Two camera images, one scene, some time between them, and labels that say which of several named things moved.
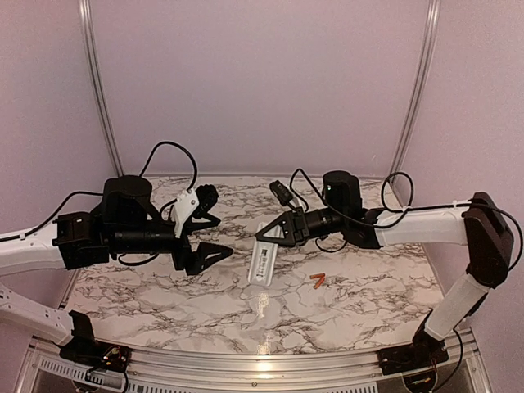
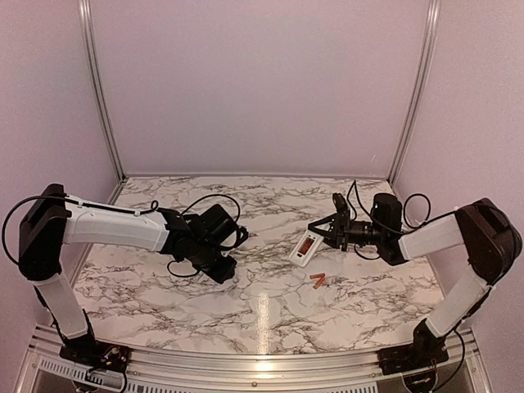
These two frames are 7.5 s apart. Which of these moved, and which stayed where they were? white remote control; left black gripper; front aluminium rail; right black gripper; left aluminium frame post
Moved: white remote control; left black gripper; right black gripper
Stayed: front aluminium rail; left aluminium frame post
